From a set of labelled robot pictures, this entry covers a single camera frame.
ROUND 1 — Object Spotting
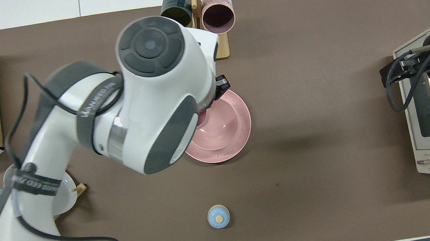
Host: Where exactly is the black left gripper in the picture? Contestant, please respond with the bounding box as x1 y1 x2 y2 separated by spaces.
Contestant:
213 74 234 101

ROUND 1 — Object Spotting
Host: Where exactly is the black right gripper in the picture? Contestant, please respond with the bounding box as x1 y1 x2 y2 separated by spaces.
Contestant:
377 46 430 89

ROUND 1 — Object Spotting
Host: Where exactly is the pink bowl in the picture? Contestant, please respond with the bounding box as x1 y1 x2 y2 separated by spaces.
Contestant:
185 92 243 154

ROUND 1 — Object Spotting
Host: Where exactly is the wooden mug rack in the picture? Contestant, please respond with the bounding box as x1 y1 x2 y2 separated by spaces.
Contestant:
155 0 245 67

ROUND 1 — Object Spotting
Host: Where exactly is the pink plate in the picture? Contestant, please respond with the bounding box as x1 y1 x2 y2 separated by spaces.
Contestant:
177 87 257 168

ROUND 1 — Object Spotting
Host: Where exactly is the pink mug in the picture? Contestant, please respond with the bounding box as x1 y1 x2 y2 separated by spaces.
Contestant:
199 0 238 37

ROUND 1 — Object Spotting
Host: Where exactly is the dark teal mug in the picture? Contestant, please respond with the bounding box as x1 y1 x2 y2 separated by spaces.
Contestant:
158 0 195 31

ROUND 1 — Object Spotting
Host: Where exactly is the brown table mat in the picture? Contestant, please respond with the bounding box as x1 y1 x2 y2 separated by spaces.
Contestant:
0 0 430 241

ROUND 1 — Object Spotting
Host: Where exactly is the small blue call bell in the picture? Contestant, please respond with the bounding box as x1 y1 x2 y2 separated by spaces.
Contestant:
206 203 232 231

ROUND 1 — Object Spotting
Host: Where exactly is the wooden plate rack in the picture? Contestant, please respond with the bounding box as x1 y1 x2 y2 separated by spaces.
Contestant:
50 182 92 221

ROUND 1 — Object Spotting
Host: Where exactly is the grey plate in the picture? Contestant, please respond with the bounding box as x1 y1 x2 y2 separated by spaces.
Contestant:
2 157 81 222

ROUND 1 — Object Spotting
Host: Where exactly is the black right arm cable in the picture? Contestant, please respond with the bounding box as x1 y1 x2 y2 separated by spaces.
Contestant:
378 32 430 114

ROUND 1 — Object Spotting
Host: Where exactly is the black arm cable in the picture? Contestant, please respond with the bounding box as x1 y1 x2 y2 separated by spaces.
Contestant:
0 63 123 241
378 32 430 114

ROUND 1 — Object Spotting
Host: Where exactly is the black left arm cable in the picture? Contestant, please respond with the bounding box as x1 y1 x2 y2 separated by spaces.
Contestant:
0 63 123 241

